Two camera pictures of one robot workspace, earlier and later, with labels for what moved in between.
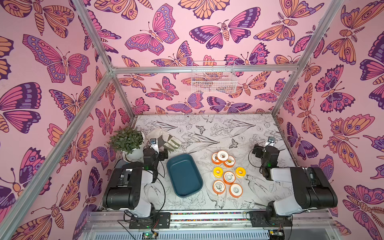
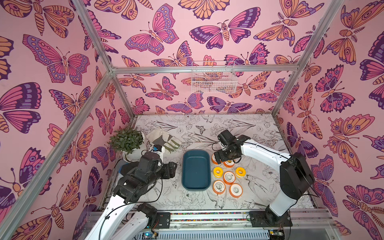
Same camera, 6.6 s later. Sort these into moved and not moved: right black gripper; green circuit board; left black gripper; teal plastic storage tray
Moved: left black gripper; right black gripper; teal plastic storage tray
Not moved: green circuit board
